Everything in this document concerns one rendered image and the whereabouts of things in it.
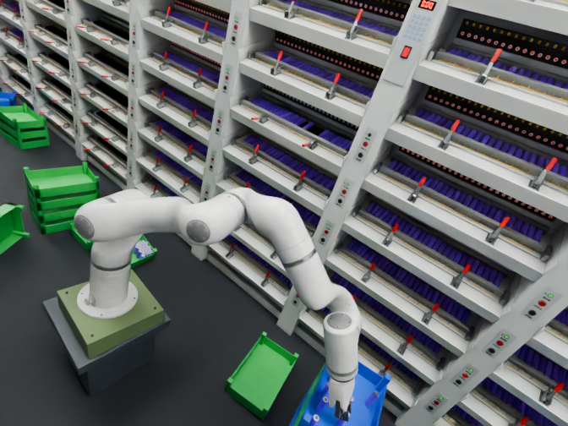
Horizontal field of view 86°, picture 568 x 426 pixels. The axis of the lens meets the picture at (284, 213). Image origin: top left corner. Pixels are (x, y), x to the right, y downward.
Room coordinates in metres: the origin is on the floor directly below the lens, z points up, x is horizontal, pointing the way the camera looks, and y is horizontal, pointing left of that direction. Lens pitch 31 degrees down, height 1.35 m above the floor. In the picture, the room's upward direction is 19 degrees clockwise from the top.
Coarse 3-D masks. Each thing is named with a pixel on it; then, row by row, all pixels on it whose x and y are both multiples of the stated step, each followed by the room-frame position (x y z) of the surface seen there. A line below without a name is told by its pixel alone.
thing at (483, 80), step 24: (480, 24) 1.18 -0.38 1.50; (432, 48) 1.14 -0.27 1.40; (456, 48) 1.19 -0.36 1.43; (480, 48) 1.18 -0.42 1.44; (504, 48) 1.15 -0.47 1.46; (528, 48) 1.12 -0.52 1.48; (552, 48) 1.09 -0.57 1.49; (432, 72) 1.06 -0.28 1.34; (456, 72) 1.07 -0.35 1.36; (480, 72) 1.07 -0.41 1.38; (504, 72) 1.04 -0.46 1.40; (528, 72) 1.08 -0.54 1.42; (552, 72) 1.09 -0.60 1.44; (480, 96) 1.00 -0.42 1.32; (504, 96) 0.97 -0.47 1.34; (528, 96) 0.97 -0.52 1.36; (552, 96) 0.97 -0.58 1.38; (528, 120) 0.94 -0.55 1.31; (552, 120) 0.92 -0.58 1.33
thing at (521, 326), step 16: (560, 256) 0.82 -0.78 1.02; (560, 272) 0.80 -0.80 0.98; (528, 288) 0.82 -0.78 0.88; (544, 288) 0.80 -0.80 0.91; (560, 288) 0.79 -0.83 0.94; (512, 304) 0.82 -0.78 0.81; (528, 304) 0.80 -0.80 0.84; (560, 304) 0.78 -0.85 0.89; (512, 320) 0.80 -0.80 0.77; (528, 320) 0.79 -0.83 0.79; (544, 320) 0.77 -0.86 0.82; (480, 336) 0.82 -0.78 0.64; (528, 336) 0.77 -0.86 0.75; (480, 352) 0.80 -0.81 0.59; (512, 352) 0.77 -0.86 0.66; (448, 368) 0.83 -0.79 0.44; (480, 368) 0.78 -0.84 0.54; (496, 368) 0.77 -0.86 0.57; (448, 384) 0.80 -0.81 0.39; (448, 400) 0.78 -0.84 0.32; (400, 416) 0.83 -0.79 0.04; (416, 416) 0.80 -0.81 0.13; (432, 416) 0.78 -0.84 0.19
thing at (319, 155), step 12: (240, 96) 1.44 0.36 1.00; (252, 96) 1.52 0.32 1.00; (276, 96) 1.49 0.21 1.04; (240, 108) 1.41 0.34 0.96; (300, 108) 1.43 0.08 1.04; (240, 120) 1.38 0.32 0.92; (252, 120) 1.33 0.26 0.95; (264, 132) 1.31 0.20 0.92; (276, 132) 1.28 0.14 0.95; (288, 132) 1.29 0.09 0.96; (288, 144) 1.25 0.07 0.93; (300, 144) 1.22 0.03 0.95; (312, 156) 1.19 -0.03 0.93; (324, 156) 1.17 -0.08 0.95; (336, 156) 1.18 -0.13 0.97; (336, 168) 1.14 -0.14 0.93
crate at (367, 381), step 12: (324, 372) 0.63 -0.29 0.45; (360, 372) 0.70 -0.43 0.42; (372, 372) 0.69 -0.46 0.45; (324, 384) 0.62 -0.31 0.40; (360, 384) 0.66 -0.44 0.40; (372, 384) 0.68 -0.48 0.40; (384, 384) 0.66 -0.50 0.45; (312, 396) 0.54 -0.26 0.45; (360, 396) 0.62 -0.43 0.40; (384, 396) 0.61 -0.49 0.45; (312, 408) 0.53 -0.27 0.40; (324, 408) 0.54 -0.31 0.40; (360, 408) 0.58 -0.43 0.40; (372, 408) 0.59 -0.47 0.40; (300, 420) 0.47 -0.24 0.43; (324, 420) 0.51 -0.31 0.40; (336, 420) 0.52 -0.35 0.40; (348, 420) 0.53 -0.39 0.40; (360, 420) 0.54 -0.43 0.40; (372, 420) 0.56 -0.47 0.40
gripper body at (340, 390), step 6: (330, 378) 0.51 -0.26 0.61; (354, 378) 0.55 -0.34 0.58; (330, 384) 0.49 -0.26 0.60; (336, 384) 0.49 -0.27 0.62; (342, 384) 0.49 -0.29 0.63; (348, 384) 0.50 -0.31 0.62; (354, 384) 0.55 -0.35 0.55; (330, 390) 0.49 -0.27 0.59; (336, 390) 0.48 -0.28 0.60; (342, 390) 0.48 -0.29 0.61; (348, 390) 0.50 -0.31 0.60; (330, 396) 0.48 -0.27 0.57; (336, 396) 0.48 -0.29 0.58; (342, 396) 0.48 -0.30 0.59; (348, 396) 0.49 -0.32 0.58; (330, 402) 0.48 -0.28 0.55; (342, 402) 0.47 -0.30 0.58; (348, 402) 0.49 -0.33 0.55; (342, 408) 0.47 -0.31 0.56
